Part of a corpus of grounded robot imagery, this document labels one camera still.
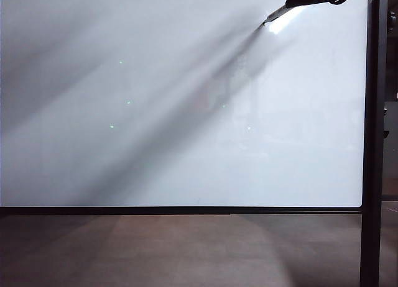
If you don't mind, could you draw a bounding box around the white marker pen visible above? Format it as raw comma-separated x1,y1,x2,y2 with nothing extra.
262,4,292,29

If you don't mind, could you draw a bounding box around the black metal stand post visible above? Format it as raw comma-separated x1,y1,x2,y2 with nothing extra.
359,0,389,287

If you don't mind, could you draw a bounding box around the white whiteboard with black frame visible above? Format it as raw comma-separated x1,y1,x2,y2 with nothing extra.
0,0,370,216

